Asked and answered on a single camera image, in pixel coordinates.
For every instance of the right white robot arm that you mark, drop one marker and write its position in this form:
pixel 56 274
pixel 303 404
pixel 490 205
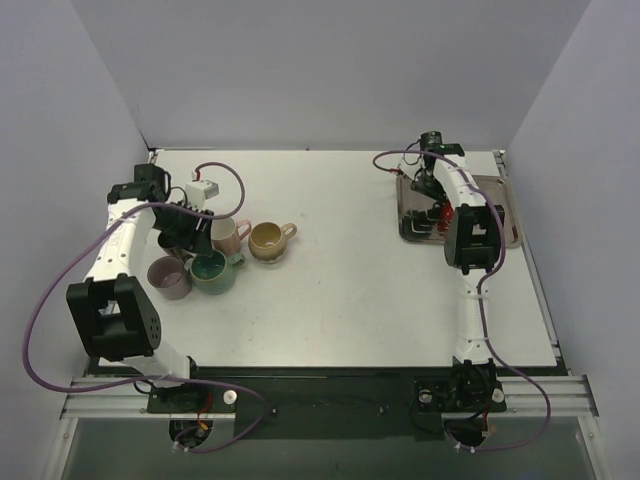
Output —
pixel 473 240

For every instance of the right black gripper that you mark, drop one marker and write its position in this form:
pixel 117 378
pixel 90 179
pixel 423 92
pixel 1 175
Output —
pixel 427 218

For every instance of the lilac mug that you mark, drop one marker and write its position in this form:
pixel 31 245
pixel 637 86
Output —
pixel 169 277

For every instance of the teal mug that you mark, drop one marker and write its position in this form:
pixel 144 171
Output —
pixel 215 274

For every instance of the beige round mug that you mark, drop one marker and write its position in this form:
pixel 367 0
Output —
pixel 268 241

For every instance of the red mug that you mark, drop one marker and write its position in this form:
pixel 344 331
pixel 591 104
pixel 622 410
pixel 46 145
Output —
pixel 445 216

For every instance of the metal tray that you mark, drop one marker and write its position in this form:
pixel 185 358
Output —
pixel 420 217

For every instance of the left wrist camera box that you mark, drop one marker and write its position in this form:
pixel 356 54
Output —
pixel 199 191

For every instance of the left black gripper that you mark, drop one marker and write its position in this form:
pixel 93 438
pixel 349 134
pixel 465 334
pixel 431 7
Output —
pixel 189 229

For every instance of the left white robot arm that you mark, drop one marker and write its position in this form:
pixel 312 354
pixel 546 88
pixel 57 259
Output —
pixel 113 314

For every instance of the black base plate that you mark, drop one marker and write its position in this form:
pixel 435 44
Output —
pixel 331 404

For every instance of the pink mug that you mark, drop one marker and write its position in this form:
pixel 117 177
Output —
pixel 227 235

